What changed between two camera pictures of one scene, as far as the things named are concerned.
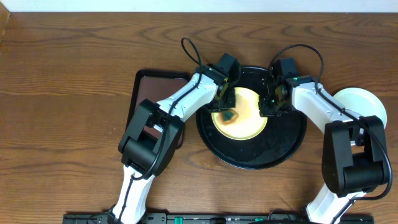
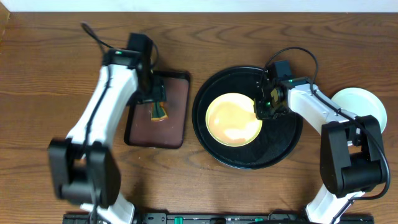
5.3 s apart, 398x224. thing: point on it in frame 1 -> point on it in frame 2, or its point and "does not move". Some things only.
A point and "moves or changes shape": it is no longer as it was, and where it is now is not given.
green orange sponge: [228, 116] moves or changes shape
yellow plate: [249, 122] moves or changes shape
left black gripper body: [224, 104] -> [156, 95]
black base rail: [351, 218] does not move
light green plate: [361, 102] does not move
